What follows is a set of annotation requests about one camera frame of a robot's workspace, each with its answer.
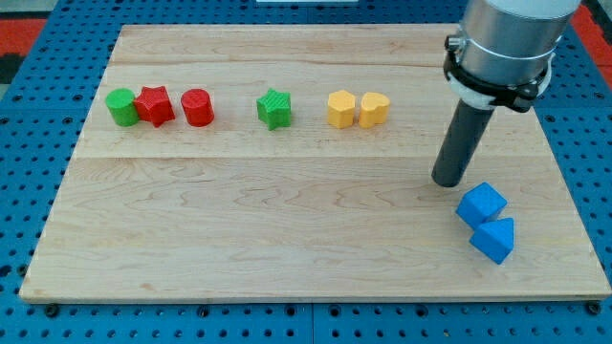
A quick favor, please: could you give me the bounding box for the blue cube block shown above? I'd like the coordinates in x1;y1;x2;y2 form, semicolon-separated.
456;182;508;229

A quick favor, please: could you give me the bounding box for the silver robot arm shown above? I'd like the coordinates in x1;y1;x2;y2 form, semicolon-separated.
458;0;579;85

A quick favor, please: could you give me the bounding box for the light wooden board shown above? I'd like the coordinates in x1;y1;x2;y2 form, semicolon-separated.
20;24;611;304

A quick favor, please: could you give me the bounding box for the green star block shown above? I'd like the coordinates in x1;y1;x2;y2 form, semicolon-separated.
256;88;292;131

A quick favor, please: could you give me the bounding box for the yellow hexagon block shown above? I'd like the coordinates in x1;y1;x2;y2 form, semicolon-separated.
327;90;356;129

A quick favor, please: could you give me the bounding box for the yellow heart block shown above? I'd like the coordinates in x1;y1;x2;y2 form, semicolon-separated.
359;92;391;128

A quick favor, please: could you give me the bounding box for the red cylinder block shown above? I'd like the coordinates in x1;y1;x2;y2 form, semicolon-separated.
181;89;214;127

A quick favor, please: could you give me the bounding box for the red star block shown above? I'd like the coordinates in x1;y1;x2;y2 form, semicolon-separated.
133;86;176;127

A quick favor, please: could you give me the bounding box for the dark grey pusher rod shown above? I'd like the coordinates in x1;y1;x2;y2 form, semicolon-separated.
431;99;493;187

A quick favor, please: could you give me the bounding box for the green cylinder block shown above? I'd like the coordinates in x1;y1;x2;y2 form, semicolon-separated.
105;88;140;127

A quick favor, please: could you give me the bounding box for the blue triangular prism block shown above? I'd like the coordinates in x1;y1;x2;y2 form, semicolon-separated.
470;218;514;265

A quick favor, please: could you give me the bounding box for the black clamp ring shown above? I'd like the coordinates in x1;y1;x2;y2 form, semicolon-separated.
443;33;556;114

